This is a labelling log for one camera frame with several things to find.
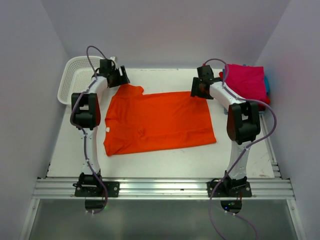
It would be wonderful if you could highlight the orange t shirt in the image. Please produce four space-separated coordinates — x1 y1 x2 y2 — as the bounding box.
103 84 217 157

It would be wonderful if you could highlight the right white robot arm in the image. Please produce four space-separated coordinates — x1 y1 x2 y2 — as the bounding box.
190 65 261 198

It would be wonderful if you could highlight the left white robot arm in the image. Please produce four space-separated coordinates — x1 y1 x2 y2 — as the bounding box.
70 56 130 197

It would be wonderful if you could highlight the white plastic basket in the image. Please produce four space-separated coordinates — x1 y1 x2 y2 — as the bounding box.
57 56 94 105

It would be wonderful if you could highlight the magenta folded t shirt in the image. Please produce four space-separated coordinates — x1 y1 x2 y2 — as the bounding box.
225 64 267 103

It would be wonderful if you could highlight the dark red folded t shirt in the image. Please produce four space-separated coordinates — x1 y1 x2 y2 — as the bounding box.
258 104 266 112

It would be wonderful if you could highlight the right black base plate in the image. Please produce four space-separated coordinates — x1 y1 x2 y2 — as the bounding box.
206 180 253 198

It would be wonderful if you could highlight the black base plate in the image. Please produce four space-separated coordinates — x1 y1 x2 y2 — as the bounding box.
72 181 120 198
206 180 253 198

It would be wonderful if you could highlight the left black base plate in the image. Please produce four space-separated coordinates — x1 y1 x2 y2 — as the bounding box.
72 181 120 198

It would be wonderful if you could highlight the aluminium mounting rail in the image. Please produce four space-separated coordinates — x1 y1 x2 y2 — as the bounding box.
32 177 295 200

